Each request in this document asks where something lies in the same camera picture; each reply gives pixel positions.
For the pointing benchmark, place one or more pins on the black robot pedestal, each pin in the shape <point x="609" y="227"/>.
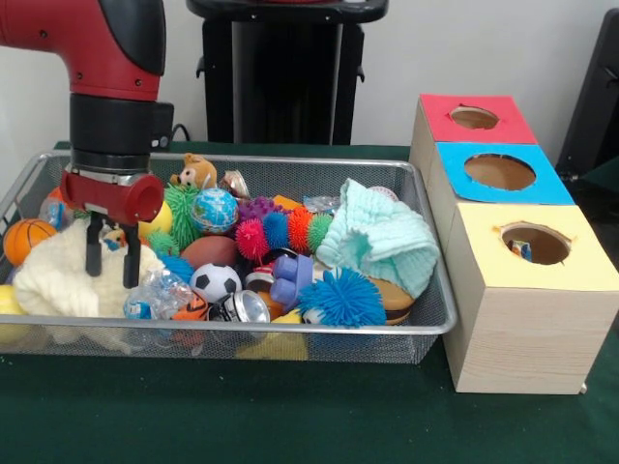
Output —
<point x="290" y="82"/>

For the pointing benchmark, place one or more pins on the toy burger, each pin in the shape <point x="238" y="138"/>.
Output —
<point x="396" y="304"/>

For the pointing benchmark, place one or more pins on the globe print ball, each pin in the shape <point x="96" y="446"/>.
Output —
<point x="215" y="211"/>

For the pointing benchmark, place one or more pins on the small soccer ball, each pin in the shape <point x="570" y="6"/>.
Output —
<point x="215" y="282"/>

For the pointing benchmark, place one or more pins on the brown plush animal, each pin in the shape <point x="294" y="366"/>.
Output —
<point x="196" y="169"/>

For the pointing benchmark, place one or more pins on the orange basketball toy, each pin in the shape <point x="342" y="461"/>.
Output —
<point x="26" y="239"/>

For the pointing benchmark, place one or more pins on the multicolour spiky caterpillar toy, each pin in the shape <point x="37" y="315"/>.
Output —
<point x="285" y="229"/>

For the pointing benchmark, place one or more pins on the crushed silver can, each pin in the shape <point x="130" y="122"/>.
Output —
<point x="246" y="307"/>

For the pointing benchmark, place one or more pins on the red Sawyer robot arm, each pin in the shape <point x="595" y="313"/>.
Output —
<point x="111" y="72"/>

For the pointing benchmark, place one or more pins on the polka dot patterned cloth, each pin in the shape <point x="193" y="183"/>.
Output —
<point x="521" y="249"/>

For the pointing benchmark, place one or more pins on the mint knitted cloth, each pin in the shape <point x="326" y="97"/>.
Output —
<point x="387" y="241"/>

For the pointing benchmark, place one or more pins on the small green spiky ball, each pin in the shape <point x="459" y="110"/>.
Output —
<point x="181" y="212"/>

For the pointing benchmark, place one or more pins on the blue spiky rubber ball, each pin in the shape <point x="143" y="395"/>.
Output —
<point x="343" y="299"/>

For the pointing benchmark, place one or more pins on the cream knitted cloth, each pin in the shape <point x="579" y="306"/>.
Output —
<point x="58" y="285"/>

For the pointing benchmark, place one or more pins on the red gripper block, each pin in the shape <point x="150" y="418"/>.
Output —
<point x="111" y="200"/>

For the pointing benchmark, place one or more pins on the dark green tablecloth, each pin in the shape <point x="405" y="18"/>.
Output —
<point x="290" y="420"/>

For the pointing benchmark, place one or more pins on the wooden three-hole sorting box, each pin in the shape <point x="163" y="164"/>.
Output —
<point x="532" y="338"/>

